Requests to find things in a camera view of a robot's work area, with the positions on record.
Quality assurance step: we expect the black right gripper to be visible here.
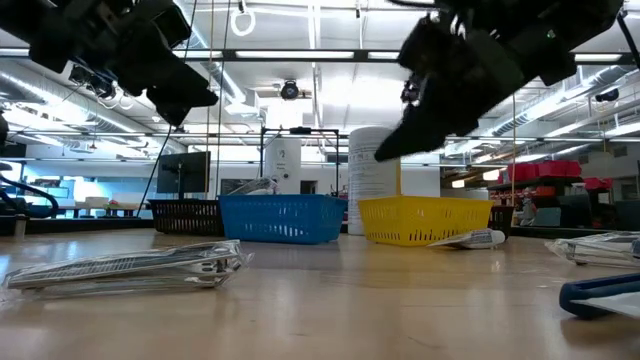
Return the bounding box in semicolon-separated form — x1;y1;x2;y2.
374;17;526;162

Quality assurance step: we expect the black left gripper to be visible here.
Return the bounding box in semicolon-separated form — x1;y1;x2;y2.
29;0;220;128

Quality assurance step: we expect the blue disposable razor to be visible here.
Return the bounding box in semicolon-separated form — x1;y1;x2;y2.
558;272;640;320

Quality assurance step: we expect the white wipes canister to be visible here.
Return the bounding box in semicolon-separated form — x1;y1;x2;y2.
347;126;404;236

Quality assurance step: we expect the black monitor on stand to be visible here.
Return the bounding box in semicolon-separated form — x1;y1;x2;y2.
156;151;212;201

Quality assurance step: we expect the yellow slotted plastic basket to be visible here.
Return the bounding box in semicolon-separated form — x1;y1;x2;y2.
357;194;495;247

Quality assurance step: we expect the black slotted plastic basket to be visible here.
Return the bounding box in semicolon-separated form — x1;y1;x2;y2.
148;198;225;237
488;204;517;239

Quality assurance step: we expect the small white toothpaste tube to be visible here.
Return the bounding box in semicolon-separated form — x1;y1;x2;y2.
427;228;507;250

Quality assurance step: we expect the red storage bin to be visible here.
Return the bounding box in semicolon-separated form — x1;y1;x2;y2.
506;159;584;184
582;176;615;192

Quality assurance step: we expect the blue slotted plastic basket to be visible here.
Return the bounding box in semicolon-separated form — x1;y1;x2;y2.
218;193;349;246

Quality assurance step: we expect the black ceiling camera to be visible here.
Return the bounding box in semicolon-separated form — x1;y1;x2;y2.
68;64;119;100
399;74;422;106

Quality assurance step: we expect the black overhead frame beam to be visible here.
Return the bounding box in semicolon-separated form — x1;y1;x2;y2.
0;47;640;65

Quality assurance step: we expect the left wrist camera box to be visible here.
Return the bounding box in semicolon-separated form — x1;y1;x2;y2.
149;2;193;49

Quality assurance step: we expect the white hanging ring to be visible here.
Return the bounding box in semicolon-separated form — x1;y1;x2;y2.
229;6;258;38

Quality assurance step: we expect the black curved hose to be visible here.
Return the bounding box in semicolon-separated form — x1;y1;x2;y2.
0;172;60;220

